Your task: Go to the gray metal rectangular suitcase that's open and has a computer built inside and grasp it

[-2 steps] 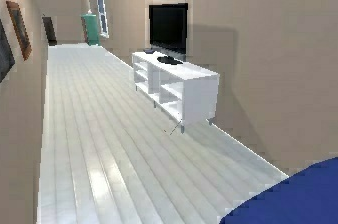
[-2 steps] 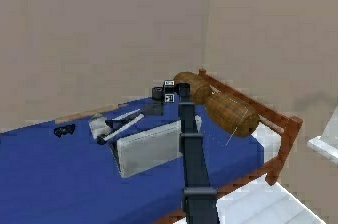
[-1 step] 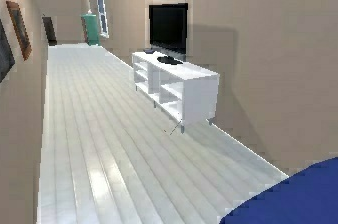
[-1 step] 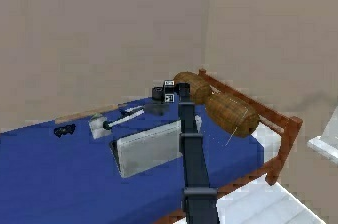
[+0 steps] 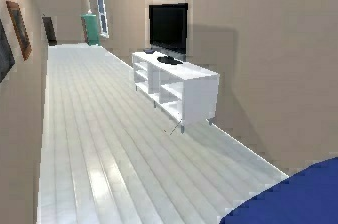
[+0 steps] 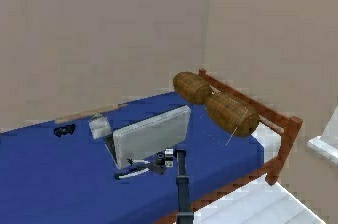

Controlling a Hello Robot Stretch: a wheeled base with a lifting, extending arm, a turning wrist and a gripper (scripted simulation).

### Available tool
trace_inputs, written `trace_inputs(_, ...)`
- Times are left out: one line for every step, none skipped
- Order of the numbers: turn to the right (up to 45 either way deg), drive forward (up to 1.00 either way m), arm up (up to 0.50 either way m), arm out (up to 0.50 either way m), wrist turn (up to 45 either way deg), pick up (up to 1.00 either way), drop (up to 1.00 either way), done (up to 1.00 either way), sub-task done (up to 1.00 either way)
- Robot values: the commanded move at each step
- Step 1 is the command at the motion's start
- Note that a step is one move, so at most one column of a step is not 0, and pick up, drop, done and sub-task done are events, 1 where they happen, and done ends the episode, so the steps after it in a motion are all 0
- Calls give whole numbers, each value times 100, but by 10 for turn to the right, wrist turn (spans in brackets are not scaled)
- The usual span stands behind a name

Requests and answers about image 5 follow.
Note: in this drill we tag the white television stand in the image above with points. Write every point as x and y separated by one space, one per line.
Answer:
197 90

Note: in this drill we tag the small dark blue object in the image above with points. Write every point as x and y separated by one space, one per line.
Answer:
148 51

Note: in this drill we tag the black television set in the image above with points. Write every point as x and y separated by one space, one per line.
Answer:
168 26

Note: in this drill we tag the green cabinet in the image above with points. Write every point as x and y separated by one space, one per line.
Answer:
92 29

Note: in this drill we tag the white framed window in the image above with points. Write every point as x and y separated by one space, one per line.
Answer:
102 16

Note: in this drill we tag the brown framed wall picture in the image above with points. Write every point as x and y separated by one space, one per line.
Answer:
19 29

